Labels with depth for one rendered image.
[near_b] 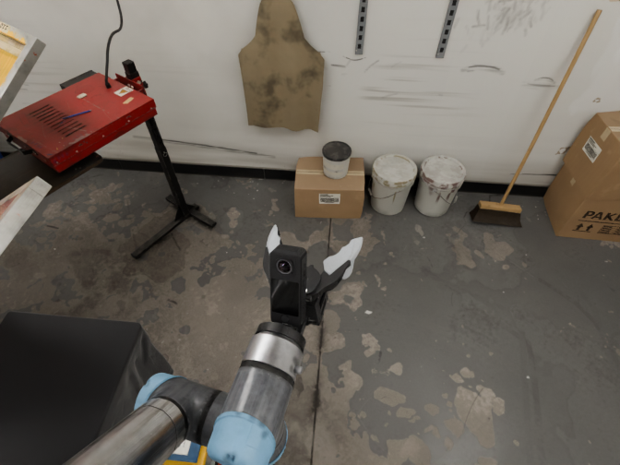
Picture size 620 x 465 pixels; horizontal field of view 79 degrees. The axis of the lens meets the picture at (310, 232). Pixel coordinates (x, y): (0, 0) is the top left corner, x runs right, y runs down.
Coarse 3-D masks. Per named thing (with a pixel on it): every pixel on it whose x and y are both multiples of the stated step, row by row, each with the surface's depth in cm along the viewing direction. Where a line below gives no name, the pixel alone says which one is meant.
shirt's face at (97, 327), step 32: (32, 320) 131; (64, 320) 131; (96, 320) 131; (0, 352) 124; (32, 352) 124; (64, 352) 124; (96, 352) 124; (0, 384) 118; (32, 384) 118; (64, 384) 118; (96, 384) 118; (0, 416) 112; (32, 416) 112; (64, 416) 112; (96, 416) 112; (0, 448) 107; (32, 448) 107; (64, 448) 107
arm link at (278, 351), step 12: (264, 336) 50; (276, 336) 49; (252, 348) 49; (264, 348) 48; (276, 348) 48; (288, 348) 49; (300, 348) 52; (252, 360) 53; (264, 360) 47; (276, 360) 47; (288, 360) 48; (300, 360) 50; (288, 372) 48; (300, 372) 49
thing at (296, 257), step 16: (272, 256) 50; (288, 256) 49; (304, 256) 50; (272, 272) 51; (288, 272) 50; (304, 272) 51; (272, 288) 51; (288, 288) 51; (304, 288) 52; (272, 304) 52; (288, 304) 52; (304, 304) 53; (272, 320) 53; (288, 320) 53
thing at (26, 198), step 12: (36, 180) 88; (24, 192) 85; (36, 192) 87; (0, 204) 93; (12, 204) 84; (24, 204) 84; (36, 204) 87; (0, 216) 83; (12, 216) 82; (24, 216) 84; (0, 228) 79; (12, 228) 81; (0, 240) 79; (0, 252) 78
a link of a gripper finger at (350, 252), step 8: (352, 240) 60; (360, 240) 60; (344, 248) 59; (352, 248) 59; (360, 248) 60; (328, 256) 58; (336, 256) 58; (344, 256) 58; (352, 256) 58; (328, 264) 57; (336, 264) 57; (352, 264) 61; (328, 272) 56
